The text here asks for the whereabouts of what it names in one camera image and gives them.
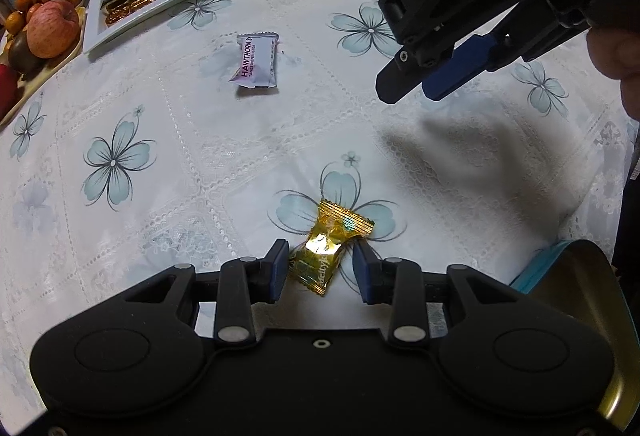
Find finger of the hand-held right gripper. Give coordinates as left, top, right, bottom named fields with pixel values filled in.
left=421, top=0, right=590, bottom=101
left=375, top=48, right=436, bottom=106

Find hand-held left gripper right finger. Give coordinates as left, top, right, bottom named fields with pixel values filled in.
left=352, top=240, right=506, bottom=349

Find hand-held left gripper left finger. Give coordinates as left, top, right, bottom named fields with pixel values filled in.
left=125, top=238, right=291, bottom=349

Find shiny gold snack packet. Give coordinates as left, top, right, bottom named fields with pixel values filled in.
left=289, top=198, right=376, bottom=298

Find white snack packet pink print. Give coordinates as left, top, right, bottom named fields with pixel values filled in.
left=228, top=32, right=281, bottom=89

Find gold metal tin box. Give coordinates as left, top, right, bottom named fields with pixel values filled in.
left=510, top=238, right=640, bottom=436

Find person's right hand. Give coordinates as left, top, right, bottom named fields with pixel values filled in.
left=586, top=23, right=640, bottom=123

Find white floral tablecloth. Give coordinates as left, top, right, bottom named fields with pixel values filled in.
left=0, top=0, right=636, bottom=417

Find gold foil chocolate coins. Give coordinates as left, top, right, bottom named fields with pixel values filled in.
left=102, top=0, right=156, bottom=27

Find yellow fruit tray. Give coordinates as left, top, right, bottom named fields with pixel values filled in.
left=0, top=6, right=88, bottom=127

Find red apple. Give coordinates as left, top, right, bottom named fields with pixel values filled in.
left=0, top=63, right=21, bottom=117

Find pink yellow apple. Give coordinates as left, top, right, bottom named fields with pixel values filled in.
left=26, top=0, right=82, bottom=59

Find dark brown fruit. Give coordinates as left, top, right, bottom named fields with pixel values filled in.
left=7, top=30, right=43, bottom=74

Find pile of leafy tangerines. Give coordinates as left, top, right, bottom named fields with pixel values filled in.
left=2, top=0, right=96, bottom=34

